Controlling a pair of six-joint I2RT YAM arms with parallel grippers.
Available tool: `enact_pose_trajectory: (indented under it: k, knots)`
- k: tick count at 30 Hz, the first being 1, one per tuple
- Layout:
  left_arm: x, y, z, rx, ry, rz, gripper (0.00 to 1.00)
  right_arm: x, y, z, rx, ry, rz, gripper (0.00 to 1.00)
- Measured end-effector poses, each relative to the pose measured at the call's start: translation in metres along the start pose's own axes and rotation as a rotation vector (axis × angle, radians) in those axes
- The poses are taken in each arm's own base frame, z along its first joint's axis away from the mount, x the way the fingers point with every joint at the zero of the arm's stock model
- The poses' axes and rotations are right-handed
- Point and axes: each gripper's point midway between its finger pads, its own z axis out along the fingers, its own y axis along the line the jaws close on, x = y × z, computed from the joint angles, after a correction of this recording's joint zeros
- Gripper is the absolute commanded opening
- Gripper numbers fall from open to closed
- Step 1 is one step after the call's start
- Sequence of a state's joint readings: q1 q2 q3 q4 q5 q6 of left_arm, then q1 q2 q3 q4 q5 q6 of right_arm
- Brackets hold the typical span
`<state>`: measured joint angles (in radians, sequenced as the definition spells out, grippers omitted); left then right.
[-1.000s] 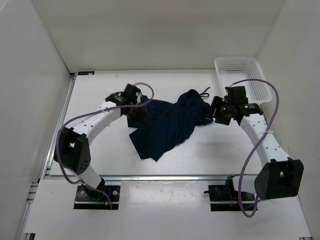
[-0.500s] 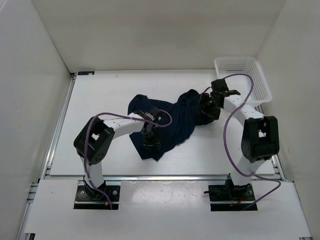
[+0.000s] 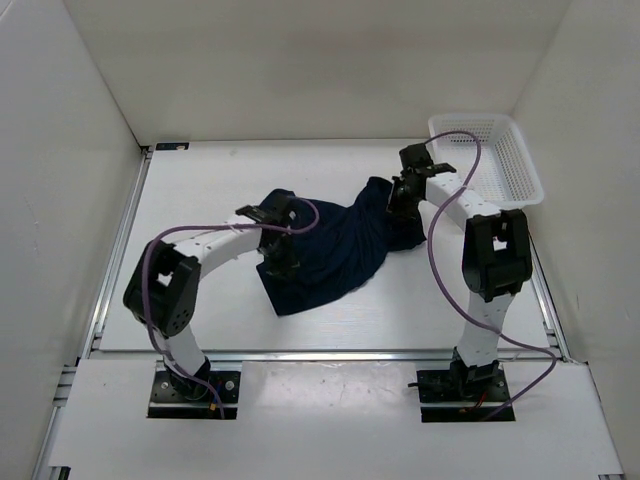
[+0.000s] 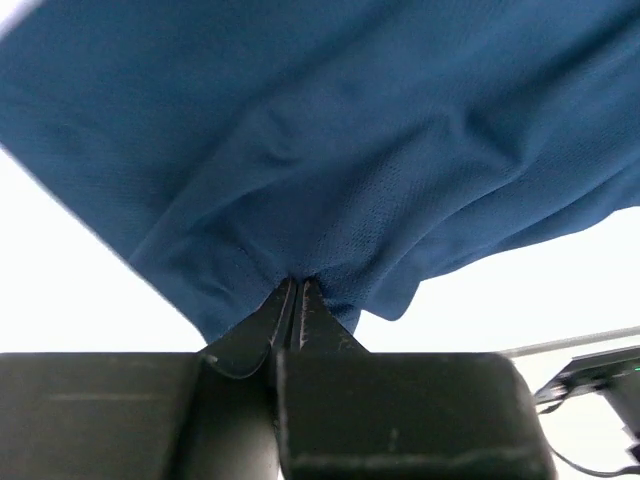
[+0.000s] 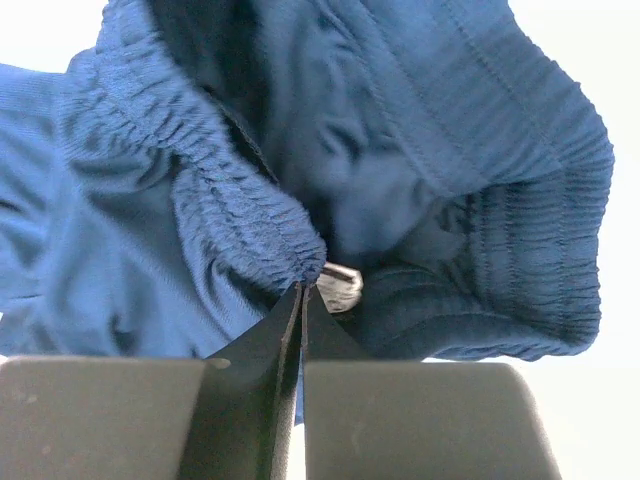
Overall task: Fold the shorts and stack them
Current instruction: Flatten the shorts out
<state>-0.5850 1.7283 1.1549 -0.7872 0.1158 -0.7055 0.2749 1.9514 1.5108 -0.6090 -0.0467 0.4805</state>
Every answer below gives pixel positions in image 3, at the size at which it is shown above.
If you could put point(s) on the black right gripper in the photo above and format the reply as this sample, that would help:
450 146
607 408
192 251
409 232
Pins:
394 207

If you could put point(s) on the front aluminium rail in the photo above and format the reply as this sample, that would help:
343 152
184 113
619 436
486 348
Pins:
410 355

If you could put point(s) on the aluminium frame rail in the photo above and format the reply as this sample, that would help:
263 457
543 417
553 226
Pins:
95 321
552 322

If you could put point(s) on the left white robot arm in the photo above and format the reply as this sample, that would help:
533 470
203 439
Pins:
162 292

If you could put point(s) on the left aluminium frame rail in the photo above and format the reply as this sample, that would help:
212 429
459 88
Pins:
95 321

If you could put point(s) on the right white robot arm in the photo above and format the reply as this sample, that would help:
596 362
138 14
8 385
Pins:
496 257

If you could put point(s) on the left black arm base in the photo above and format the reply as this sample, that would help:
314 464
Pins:
171 398

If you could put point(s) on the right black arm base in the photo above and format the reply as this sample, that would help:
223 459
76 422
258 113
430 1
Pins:
462 394

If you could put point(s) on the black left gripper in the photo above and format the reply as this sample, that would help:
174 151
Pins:
284 266

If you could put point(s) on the right aluminium frame rail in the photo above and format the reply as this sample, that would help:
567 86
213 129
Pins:
552 322

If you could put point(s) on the white plastic mesh basket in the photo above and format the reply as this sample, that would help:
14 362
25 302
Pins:
506 175

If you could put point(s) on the navy blue shorts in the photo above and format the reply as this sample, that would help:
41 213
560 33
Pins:
342 252

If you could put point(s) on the small dark label sticker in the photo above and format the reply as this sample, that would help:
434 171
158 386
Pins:
172 146

